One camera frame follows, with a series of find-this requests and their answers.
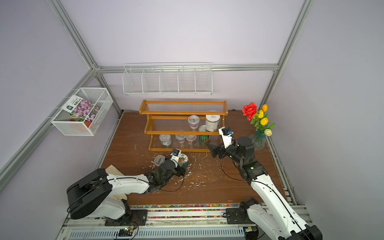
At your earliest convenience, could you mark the strawberry lid seed jar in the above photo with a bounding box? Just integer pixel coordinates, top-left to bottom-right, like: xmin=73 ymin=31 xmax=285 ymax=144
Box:
xmin=178 ymin=154 xmax=189 ymax=167

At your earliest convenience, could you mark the clear jar red label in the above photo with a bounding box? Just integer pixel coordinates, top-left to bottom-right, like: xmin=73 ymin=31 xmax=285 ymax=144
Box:
xmin=154 ymin=155 xmax=166 ymax=167

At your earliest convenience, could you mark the clear jar silver lid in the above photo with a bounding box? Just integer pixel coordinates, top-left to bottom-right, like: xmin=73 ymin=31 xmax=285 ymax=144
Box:
xmin=159 ymin=135 xmax=172 ymax=147

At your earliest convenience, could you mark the clear jar purple label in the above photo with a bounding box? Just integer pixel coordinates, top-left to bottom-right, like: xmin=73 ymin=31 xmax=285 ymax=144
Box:
xmin=188 ymin=115 xmax=200 ymax=130

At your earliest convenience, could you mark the wooden two-tier shelf rack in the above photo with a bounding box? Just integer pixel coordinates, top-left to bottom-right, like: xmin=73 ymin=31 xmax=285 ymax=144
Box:
xmin=139 ymin=100 xmax=229 ymax=153

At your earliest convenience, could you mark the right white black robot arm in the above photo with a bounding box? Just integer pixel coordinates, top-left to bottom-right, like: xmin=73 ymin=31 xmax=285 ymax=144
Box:
xmin=207 ymin=136 xmax=323 ymax=240

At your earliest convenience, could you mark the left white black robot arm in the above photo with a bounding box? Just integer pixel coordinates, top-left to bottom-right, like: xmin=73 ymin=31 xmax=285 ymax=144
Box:
xmin=67 ymin=159 xmax=189 ymax=224

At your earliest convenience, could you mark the watermelon print jar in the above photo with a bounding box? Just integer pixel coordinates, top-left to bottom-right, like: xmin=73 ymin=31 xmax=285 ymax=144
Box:
xmin=199 ymin=125 xmax=210 ymax=145

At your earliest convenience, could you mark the small clear jar red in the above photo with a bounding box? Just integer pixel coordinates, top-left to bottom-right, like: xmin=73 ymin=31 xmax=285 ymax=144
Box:
xmin=186 ymin=135 xmax=197 ymax=146

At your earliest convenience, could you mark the small clear jar purple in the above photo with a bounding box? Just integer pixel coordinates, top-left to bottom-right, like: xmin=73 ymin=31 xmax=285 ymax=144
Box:
xmin=175 ymin=135 xmax=186 ymax=144

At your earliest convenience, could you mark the purple flower seed packet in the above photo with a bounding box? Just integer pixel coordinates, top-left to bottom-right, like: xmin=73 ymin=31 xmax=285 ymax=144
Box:
xmin=61 ymin=95 xmax=100 ymax=123

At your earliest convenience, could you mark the glass vase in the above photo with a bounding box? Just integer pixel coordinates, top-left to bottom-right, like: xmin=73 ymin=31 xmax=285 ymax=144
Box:
xmin=249 ymin=130 xmax=266 ymax=151

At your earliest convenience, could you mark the yellow tulips bunch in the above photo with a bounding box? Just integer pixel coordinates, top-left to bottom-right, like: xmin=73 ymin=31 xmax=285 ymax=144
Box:
xmin=250 ymin=104 xmax=275 ymax=137

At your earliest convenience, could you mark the red rose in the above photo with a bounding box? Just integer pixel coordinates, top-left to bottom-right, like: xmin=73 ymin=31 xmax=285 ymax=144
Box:
xmin=242 ymin=103 xmax=257 ymax=121

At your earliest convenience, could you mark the cream work glove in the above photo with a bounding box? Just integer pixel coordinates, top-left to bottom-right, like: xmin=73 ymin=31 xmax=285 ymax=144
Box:
xmin=106 ymin=165 xmax=128 ymax=201

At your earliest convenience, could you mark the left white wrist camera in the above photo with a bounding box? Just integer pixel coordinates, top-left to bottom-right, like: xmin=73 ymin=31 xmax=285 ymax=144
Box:
xmin=171 ymin=149 xmax=182 ymax=164

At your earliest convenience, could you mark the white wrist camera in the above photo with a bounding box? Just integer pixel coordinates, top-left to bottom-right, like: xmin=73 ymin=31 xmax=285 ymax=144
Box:
xmin=219 ymin=127 xmax=235 ymax=149
xmin=171 ymin=149 xmax=182 ymax=164

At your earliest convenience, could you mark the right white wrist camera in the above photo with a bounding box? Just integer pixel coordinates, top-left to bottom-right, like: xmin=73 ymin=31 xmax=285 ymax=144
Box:
xmin=219 ymin=127 xmax=235 ymax=149

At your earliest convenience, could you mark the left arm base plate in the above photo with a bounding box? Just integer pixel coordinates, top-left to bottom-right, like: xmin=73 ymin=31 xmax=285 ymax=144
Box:
xmin=105 ymin=210 xmax=148 ymax=227

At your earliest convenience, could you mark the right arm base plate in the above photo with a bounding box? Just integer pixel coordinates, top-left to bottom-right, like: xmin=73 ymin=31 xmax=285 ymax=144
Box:
xmin=222 ymin=207 xmax=254 ymax=225

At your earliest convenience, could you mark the white wire wall shelf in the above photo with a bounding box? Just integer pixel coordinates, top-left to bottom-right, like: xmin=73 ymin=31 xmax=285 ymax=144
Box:
xmin=122 ymin=62 xmax=214 ymax=96

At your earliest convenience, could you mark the white wire basket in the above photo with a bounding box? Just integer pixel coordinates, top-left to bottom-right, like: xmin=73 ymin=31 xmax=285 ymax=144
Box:
xmin=51 ymin=88 xmax=114 ymax=137

